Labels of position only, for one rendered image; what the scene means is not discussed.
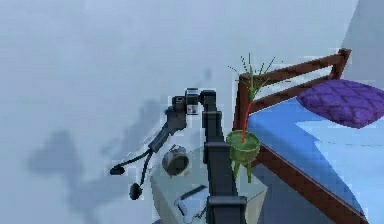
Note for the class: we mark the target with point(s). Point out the pale grey bedside table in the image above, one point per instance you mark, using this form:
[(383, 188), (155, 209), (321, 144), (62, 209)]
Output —
[(186, 186)]

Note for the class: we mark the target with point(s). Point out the round tan alarm clock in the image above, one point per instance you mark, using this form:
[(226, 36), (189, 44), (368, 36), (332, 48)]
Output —
[(175, 161)]

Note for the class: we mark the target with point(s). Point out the green potted house plant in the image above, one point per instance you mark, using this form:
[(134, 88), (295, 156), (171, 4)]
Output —
[(245, 146)]

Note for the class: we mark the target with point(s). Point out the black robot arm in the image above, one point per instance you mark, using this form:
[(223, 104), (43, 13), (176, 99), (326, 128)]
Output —
[(218, 160)]

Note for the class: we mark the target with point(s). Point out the brown wooden bed blue mattress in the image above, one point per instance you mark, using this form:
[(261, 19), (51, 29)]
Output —
[(300, 150)]

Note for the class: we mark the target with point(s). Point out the purple quilted pillow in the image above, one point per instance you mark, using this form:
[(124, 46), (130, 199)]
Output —
[(343, 101)]

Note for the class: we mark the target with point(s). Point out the black flat remote control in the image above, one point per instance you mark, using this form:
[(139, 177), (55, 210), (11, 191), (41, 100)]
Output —
[(193, 192)]

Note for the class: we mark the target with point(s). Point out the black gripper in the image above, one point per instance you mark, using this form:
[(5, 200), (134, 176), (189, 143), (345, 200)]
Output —
[(173, 121)]

